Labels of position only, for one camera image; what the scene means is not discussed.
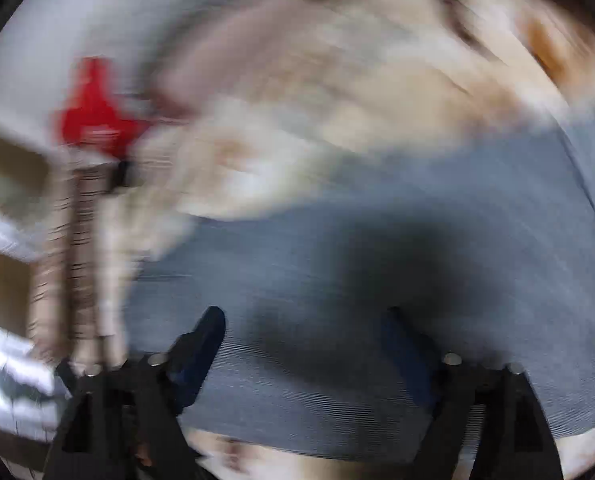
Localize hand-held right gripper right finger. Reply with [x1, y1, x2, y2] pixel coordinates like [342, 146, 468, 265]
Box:
[383, 306, 565, 480]

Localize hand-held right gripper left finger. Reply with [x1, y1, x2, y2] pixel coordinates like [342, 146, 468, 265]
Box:
[42, 306, 227, 480]

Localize blue denim jeans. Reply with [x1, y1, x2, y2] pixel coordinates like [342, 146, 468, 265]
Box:
[122, 102, 595, 467]

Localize striped beige cloth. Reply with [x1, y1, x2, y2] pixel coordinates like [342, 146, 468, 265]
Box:
[28, 160, 128, 366]

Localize silver shiny sheet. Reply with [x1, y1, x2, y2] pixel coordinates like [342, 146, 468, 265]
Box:
[0, 317, 66, 441]

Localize leaf-print beige blanket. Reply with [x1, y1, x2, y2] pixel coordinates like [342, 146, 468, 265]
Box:
[98, 0, 595, 480]

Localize red object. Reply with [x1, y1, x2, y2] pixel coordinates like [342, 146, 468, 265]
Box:
[52, 57, 153, 158]

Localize brown cardboard box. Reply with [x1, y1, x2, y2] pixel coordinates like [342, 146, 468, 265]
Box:
[0, 127, 51, 356]

